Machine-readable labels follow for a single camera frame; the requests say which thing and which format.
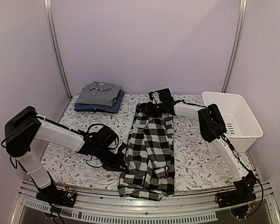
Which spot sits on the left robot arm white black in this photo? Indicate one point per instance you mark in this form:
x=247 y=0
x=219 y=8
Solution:
x=28 y=125

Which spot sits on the floral patterned table cloth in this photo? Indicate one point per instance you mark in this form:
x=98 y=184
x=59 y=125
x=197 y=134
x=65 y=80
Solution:
x=195 y=166

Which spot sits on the left aluminium frame post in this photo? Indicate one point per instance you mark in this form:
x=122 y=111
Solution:
x=56 y=49

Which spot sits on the aluminium front rail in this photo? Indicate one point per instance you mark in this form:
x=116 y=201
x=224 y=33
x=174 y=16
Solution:
x=97 y=206

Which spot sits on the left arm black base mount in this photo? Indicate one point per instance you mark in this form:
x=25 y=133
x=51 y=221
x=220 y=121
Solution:
x=52 y=195

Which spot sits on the aluminium frame post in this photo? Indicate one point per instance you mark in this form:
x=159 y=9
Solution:
x=236 y=44
x=56 y=49

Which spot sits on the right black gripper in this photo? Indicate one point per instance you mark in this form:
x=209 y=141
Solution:
x=149 y=110

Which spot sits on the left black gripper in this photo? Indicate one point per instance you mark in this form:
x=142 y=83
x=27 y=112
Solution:
x=119 y=161

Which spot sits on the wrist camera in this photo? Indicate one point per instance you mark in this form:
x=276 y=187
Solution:
x=107 y=136
x=161 y=96

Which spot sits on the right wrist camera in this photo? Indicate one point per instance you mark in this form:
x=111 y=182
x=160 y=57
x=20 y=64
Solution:
x=161 y=96

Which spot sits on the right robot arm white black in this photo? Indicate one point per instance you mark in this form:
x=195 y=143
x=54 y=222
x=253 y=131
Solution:
x=213 y=131

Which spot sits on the grey polo shirt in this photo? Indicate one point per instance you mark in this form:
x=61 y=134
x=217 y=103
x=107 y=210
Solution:
x=99 y=93

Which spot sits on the right aluminium frame post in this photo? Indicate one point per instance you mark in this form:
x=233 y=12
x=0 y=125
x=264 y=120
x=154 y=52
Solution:
x=236 y=44

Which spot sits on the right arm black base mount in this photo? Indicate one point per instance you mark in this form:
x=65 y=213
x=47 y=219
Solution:
x=226 y=198

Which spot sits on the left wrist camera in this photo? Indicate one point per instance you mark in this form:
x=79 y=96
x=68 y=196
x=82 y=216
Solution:
x=107 y=136

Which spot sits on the black white checkered shirt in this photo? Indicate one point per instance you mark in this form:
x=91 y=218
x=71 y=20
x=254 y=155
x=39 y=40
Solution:
x=149 y=157

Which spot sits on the white plastic basket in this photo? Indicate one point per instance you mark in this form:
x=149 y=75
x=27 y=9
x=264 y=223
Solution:
x=242 y=126

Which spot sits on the blue checkered shirt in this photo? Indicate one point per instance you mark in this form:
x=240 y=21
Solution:
x=101 y=108

